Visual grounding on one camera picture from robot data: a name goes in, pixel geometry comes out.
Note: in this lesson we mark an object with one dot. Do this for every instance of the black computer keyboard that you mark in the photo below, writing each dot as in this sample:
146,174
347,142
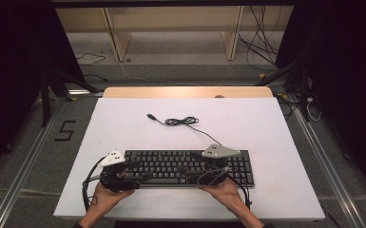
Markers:
168,164

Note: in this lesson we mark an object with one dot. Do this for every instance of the dark curtain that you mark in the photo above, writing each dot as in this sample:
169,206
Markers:
12,79
348,95

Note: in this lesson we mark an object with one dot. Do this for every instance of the aluminium floor rail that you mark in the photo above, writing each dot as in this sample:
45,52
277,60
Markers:
329,171
22,177

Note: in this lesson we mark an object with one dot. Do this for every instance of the light wooden table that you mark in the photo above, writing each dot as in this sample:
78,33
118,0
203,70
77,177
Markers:
171,92

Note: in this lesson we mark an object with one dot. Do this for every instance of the person's right hand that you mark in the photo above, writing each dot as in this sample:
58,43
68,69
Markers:
225,193

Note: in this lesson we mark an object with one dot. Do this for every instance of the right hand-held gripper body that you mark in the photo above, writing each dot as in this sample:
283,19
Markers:
214,167

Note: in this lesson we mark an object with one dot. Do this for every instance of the light wooden shelf unit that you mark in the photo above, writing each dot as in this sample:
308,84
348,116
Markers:
120,38

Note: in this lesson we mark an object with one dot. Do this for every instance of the person's left hand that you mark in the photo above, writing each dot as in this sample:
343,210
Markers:
106,198

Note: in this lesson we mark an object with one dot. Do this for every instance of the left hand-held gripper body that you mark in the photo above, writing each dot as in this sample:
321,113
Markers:
117,180

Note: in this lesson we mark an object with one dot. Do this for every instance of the white table board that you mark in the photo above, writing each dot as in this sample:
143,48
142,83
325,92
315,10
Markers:
234,126

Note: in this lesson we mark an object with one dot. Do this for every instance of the black metal stand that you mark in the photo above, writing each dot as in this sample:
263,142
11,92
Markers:
46,101
304,95

